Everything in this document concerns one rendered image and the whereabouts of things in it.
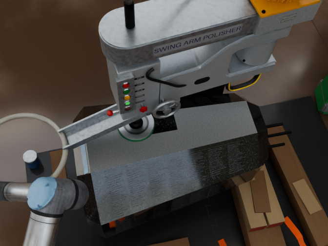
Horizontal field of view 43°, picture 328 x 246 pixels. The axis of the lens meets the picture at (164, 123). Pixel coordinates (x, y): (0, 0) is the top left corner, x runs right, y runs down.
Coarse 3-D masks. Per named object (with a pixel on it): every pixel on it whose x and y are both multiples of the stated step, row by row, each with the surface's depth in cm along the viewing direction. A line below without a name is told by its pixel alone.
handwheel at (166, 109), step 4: (164, 100) 211; (172, 100) 204; (176, 100) 206; (160, 104) 203; (164, 104) 203; (172, 104) 208; (176, 104) 208; (180, 104) 209; (156, 108) 204; (160, 108) 206; (164, 108) 208; (168, 108) 207; (176, 108) 212; (152, 112) 207; (164, 112) 208; (168, 112) 210; (172, 112) 214; (156, 116) 210; (160, 116) 213; (164, 116) 214; (168, 116) 215
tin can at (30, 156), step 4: (28, 152) 310; (32, 152) 310; (24, 156) 308; (28, 156) 308; (32, 156) 309; (36, 156) 309; (24, 160) 307; (28, 160) 307; (32, 160) 307; (36, 160) 310; (28, 164) 311; (32, 164) 311; (36, 164) 314; (32, 168) 317
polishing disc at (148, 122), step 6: (144, 120) 246; (150, 120) 246; (126, 126) 243; (144, 126) 244; (150, 126) 244; (120, 132) 243; (126, 132) 242; (132, 132) 242; (138, 132) 242; (144, 132) 242; (150, 132) 242; (132, 138) 240; (138, 138) 240
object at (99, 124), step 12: (108, 108) 230; (84, 120) 232; (96, 120) 234; (108, 120) 233; (120, 120) 231; (132, 120) 227; (60, 132) 234; (72, 132) 235; (84, 132) 233; (96, 132) 226; (108, 132) 230; (72, 144) 227
